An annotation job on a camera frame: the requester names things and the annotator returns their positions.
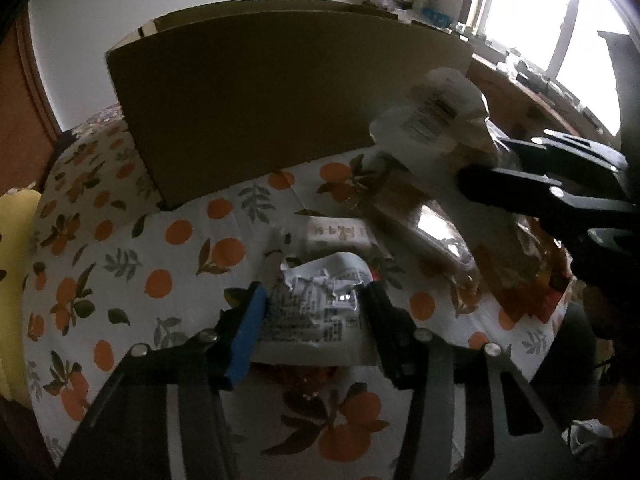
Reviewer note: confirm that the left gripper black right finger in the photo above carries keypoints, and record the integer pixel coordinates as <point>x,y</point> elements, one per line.
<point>411,357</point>

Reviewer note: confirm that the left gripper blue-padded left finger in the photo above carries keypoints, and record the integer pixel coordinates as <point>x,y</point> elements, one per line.
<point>246,337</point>

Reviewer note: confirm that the silver foil snack pouch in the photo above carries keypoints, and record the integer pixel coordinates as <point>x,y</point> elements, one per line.
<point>314,316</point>

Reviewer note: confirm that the clear bread bag red trim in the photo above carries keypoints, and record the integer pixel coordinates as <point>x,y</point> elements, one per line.
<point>526,269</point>

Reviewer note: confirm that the clear brown cracker pack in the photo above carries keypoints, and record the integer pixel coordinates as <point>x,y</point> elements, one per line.
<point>403,214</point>

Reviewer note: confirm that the white chicken-feet snack pouch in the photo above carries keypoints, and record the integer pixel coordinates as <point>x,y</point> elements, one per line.
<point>440,127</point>

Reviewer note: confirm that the wooden desk by window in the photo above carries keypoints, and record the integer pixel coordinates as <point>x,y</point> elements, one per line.
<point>521,113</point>

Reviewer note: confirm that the small white printed snack pack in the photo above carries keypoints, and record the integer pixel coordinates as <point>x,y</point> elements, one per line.
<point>315,237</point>

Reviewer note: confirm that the orange-print white bedsheet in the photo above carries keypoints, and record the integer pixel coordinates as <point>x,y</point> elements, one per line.
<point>113,266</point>

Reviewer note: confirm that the brown cardboard box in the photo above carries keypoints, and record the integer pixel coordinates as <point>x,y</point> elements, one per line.
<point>219,94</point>

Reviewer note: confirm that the yellow pillow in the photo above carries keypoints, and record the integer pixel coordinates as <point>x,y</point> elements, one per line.
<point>18,209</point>

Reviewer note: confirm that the wooden wardrobe door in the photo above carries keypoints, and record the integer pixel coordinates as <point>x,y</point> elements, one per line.
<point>29,130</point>

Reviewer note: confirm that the window with frame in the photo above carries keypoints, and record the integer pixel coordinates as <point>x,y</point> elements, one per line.
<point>564,39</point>

